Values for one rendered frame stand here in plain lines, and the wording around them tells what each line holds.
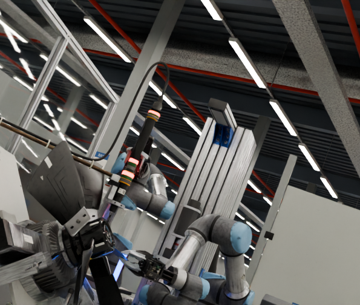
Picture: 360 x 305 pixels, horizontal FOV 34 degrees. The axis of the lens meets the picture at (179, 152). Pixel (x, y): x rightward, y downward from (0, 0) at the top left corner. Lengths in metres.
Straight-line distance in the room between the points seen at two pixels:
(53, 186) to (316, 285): 2.29
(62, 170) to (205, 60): 10.26
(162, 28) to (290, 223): 6.35
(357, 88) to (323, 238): 7.15
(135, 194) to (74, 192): 0.50
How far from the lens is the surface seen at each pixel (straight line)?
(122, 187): 2.07
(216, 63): 11.87
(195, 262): 2.97
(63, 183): 1.84
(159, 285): 2.29
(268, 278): 3.76
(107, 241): 1.92
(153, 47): 9.57
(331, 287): 3.77
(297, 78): 11.13
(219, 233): 2.39
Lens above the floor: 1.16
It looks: 12 degrees up
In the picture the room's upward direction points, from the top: 23 degrees clockwise
